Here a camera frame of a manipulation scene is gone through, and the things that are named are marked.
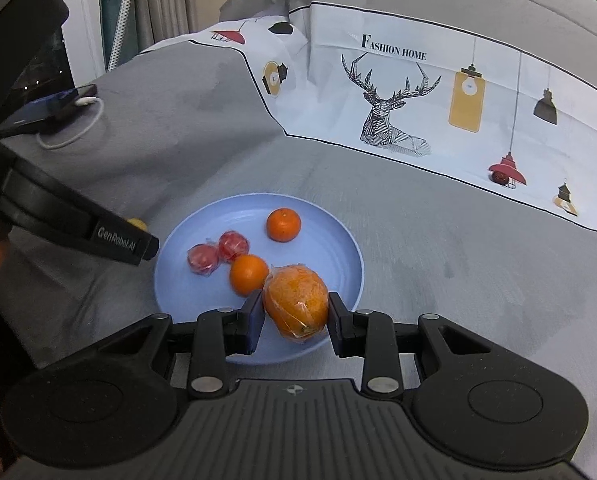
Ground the white charging cable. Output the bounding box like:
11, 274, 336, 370
37, 96, 104, 150

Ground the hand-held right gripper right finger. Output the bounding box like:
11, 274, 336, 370
327, 291, 485, 396

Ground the white dotted pole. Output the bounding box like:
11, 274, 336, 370
106, 0, 142, 71

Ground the grey curtain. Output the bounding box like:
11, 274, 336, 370
133, 0, 199, 53

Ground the white door frame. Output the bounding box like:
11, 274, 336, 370
53, 0, 106, 91

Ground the dark glass pane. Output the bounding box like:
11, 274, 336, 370
8, 25, 74, 111

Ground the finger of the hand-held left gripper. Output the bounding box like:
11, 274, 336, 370
127, 230, 160, 267

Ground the plastic-wrapped orange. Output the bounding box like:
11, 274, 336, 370
262, 264, 330, 345

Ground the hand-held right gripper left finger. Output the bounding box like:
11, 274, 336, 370
96, 289, 266, 401

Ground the blue plate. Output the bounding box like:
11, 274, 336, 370
153, 192, 365, 366

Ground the small orange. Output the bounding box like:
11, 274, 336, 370
266, 208, 302, 242
229, 254, 270, 297

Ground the red plastic-wrapped fruit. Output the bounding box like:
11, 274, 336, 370
187, 243, 220, 277
218, 231, 250, 263

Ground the black smartphone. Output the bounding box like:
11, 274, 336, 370
0, 85, 98, 138

